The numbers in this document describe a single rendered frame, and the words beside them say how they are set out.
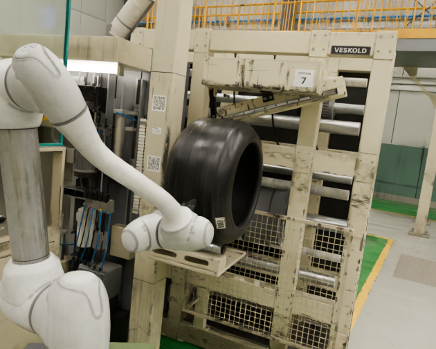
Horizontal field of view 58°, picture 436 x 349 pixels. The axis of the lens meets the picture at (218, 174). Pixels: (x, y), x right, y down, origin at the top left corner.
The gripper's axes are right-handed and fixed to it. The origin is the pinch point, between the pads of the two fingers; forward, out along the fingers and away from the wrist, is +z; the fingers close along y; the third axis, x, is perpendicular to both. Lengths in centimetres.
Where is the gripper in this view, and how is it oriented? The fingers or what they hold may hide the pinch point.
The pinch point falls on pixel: (191, 204)
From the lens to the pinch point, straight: 159.6
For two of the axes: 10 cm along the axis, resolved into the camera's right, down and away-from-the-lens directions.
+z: 4.1, -2.1, 8.9
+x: -0.6, 9.7, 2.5
